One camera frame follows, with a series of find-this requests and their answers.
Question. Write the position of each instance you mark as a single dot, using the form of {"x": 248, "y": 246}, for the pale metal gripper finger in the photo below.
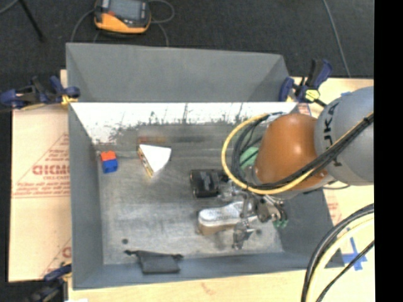
{"x": 241, "y": 234}
{"x": 230, "y": 193}

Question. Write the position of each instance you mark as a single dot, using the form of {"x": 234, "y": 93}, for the black boxy device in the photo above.
{"x": 204, "y": 183}

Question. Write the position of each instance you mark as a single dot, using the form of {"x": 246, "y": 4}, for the silver oblong object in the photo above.
{"x": 215, "y": 219}

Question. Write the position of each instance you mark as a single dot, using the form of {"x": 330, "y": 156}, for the white wedge block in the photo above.
{"x": 157, "y": 157}

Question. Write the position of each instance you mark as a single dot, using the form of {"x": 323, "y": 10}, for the grey metal bin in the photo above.
{"x": 151, "y": 219}

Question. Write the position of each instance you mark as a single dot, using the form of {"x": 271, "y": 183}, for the black fabric pouch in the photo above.
{"x": 159, "y": 262}

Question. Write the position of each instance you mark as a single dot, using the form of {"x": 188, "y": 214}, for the orange and blue block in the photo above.
{"x": 109, "y": 162}

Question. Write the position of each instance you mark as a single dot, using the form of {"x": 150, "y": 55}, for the brown cardboard board red print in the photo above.
{"x": 37, "y": 200}

